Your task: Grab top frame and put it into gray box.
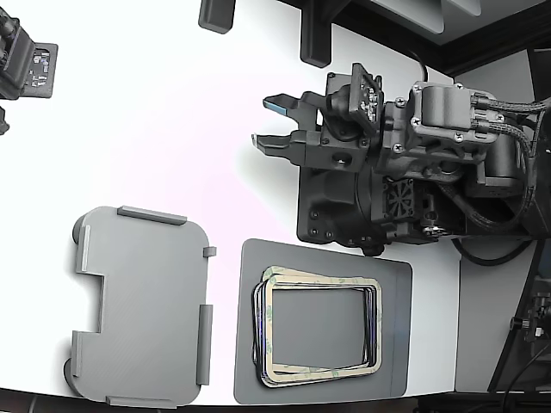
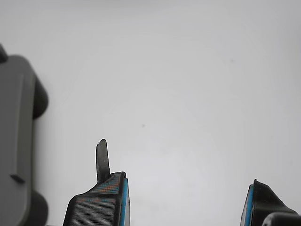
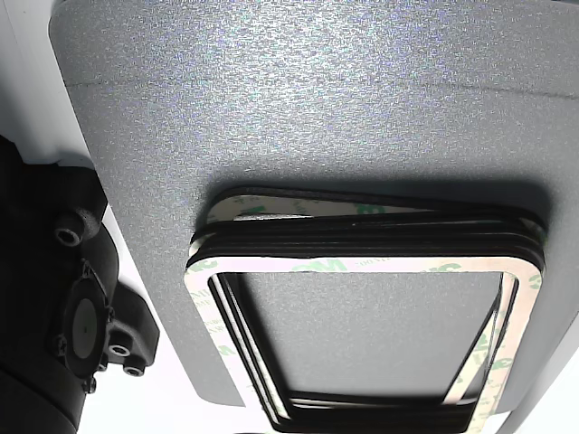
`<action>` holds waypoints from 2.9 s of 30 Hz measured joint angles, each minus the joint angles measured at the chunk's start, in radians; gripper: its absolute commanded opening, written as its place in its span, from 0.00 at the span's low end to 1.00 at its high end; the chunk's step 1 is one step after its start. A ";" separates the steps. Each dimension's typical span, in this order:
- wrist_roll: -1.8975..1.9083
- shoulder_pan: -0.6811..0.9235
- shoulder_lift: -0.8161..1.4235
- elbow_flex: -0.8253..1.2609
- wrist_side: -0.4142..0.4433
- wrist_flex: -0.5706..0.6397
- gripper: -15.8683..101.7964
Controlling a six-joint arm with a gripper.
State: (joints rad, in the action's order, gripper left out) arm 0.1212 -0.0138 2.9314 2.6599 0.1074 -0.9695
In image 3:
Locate black foam frame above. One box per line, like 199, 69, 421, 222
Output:
205, 185, 548, 241
212, 270, 519, 434
183, 252, 545, 429
187, 234, 547, 434

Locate gray foam mat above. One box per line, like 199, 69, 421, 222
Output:
48, 0, 579, 434

